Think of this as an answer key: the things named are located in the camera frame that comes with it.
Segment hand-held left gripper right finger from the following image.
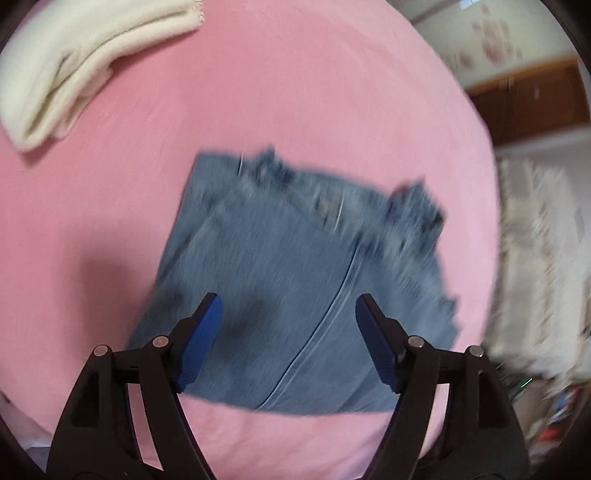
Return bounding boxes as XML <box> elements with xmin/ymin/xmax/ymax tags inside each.
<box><xmin>355</xmin><ymin>294</ymin><xmax>532</xmax><ymax>480</ymax></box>

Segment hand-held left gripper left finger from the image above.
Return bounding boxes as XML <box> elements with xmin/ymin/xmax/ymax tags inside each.
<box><xmin>46</xmin><ymin>292</ymin><xmax>223</xmax><ymax>480</ymax></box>

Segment blue denim jacket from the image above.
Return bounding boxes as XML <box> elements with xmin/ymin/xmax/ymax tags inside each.
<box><xmin>127</xmin><ymin>147</ymin><xmax>462</xmax><ymax>415</ymax></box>

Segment furniture under white lace cover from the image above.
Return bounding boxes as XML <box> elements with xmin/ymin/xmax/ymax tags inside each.
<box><xmin>487</xmin><ymin>154</ymin><xmax>591</xmax><ymax>386</ymax></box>

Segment pink bed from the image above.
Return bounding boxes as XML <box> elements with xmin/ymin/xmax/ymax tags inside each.
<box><xmin>0</xmin><ymin>0</ymin><xmax>502</xmax><ymax>480</ymax></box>

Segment brown wooden door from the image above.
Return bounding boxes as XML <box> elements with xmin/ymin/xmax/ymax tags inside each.
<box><xmin>465</xmin><ymin>59</ymin><xmax>591</xmax><ymax>147</ymax></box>

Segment folded white cloth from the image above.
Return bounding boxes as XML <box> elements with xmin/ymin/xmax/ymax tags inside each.
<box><xmin>0</xmin><ymin>0</ymin><xmax>204</xmax><ymax>152</ymax></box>

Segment floral wardrobe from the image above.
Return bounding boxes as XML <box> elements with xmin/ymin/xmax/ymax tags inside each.
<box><xmin>406</xmin><ymin>0</ymin><xmax>575</xmax><ymax>90</ymax></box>

